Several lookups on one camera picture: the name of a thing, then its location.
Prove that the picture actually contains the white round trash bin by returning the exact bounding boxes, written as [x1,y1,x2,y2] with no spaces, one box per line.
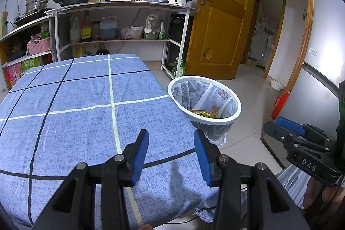
[167,75,242,145]

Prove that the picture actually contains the yellow printed bag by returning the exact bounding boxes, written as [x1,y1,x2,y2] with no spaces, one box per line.
[75,45,92,59]

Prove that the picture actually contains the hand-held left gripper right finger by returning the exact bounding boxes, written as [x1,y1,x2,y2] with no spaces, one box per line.
[193,128,310,230]

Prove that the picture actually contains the white crumpled shelf bag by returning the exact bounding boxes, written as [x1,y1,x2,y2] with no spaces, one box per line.
[144,14,164,34]

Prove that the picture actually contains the pink carton box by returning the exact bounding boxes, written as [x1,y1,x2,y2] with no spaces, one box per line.
[5,62,24,89]

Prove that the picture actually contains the clear plastic bin liner bag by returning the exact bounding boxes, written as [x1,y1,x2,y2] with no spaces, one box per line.
[172,78,238,147]

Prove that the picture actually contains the wall power strip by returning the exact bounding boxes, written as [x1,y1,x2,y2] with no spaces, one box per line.
[1,11,8,37]

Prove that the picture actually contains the person's striped clothing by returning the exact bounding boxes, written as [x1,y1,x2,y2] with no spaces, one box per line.
[277,165,311,209]

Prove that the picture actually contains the wooden door frame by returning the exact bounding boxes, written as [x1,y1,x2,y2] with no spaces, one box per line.
[240,0,315,95]

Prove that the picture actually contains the orange plastic container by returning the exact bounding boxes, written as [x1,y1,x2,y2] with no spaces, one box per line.
[271,92,291,120]

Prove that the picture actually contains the glass jar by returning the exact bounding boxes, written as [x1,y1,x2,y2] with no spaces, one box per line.
[91,20,101,41]

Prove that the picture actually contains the white frame kitchen shelf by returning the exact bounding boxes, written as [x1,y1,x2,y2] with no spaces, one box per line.
[44,1,201,80]

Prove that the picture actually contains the white plastic bottle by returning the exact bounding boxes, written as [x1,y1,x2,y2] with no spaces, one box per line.
[70,17,81,44]

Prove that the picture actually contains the white plastic tub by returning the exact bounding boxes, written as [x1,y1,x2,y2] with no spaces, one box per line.
[130,25,144,40]

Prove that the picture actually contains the steel steamer pot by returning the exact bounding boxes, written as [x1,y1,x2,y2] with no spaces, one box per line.
[25,0,53,14]

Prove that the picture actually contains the black induction cooker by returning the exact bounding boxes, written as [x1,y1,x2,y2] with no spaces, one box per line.
[13,8,53,27]

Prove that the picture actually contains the wooden door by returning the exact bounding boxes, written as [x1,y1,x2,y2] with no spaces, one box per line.
[186,0,257,81]

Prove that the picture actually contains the pink woven basket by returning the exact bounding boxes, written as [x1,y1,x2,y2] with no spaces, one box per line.
[27,36,52,56]

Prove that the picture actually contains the black standing appliance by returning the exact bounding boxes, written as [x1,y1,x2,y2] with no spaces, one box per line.
[165,14,195,70]

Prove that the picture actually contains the knotted plastic food bag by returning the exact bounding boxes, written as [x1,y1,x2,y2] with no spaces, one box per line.
[120,27,134,40]

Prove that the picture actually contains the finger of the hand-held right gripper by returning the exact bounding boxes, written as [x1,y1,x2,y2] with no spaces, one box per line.
[276,116,331,142]
[263,121,334,156]

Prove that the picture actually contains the low wooden side shelf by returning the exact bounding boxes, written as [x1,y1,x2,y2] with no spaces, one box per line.
[0,14,56,91]

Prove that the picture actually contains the blue checked table cloth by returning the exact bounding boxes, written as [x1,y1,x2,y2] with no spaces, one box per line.
[0,54,219,229]

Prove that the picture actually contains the yellow label oil bottle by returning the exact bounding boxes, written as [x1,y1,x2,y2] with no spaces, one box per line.
[79,11,93,43]

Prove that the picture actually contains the person's right hand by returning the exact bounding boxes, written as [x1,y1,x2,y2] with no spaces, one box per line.
[302,178,345,210]

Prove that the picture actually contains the large dark oil bottle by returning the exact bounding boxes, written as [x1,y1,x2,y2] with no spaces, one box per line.
[94,44,111,56]

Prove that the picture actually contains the green seasoning packet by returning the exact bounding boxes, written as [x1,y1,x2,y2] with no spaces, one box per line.
[158,20,166,40]

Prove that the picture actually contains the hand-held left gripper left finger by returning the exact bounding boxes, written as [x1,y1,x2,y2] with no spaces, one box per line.
[32,129,149,230]

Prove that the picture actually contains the green carton box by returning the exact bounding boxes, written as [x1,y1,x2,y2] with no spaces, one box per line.
[21,55,44,74]

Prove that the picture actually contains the green detergent bottle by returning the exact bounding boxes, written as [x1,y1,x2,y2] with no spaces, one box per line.
[172,57,187,79]

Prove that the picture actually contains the jug with blue liquid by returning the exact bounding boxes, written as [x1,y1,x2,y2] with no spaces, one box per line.
[99,16,118,40]

